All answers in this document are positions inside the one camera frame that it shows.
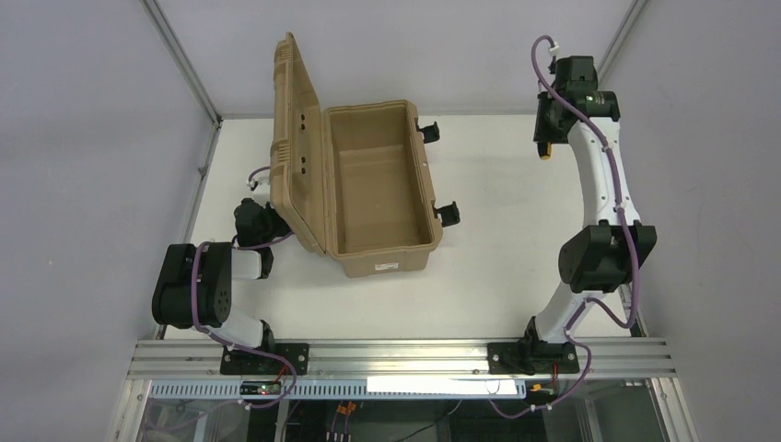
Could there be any black mounting plate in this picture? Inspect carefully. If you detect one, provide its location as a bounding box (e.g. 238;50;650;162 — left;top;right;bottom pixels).
486;342;580;376
219;343;310;376

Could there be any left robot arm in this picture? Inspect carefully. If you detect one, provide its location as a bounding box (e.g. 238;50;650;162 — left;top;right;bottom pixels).
151;198;292;354

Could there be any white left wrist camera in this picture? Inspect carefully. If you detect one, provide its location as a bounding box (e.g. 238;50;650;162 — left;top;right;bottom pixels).
251;180;271;206

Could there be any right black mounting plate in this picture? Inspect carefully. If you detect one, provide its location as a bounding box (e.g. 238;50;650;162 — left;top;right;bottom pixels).
486;342;580;376

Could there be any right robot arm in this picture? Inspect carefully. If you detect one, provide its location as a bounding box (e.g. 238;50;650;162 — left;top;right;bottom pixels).
519;56;658;366

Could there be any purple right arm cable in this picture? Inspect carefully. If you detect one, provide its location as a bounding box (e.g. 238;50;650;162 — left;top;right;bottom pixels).
486;35;642;421

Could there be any white slotted cable duct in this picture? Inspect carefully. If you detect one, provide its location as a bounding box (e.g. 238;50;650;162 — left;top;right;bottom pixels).
149;377;527;401

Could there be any tan plastic toolbox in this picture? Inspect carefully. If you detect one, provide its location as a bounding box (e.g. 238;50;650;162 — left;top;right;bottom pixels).
270;34;444;278

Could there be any aluminium frame rail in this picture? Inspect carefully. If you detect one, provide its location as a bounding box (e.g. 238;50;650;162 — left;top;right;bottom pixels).
127;337;677;380

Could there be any black yellow screwdriver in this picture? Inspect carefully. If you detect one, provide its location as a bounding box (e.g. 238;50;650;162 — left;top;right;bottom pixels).
537;143;552;160

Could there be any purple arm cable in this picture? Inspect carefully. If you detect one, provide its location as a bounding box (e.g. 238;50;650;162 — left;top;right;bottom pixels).
486;35;642;421
143;166;299;431

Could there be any black toolbox latch near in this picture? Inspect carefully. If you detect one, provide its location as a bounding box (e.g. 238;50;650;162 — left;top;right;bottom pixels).
433;201;460;228

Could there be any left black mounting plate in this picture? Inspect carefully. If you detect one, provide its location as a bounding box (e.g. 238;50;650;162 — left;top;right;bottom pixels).
219;343;310;376

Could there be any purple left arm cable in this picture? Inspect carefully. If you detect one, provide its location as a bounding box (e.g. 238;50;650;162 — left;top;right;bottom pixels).
143;166;299;431

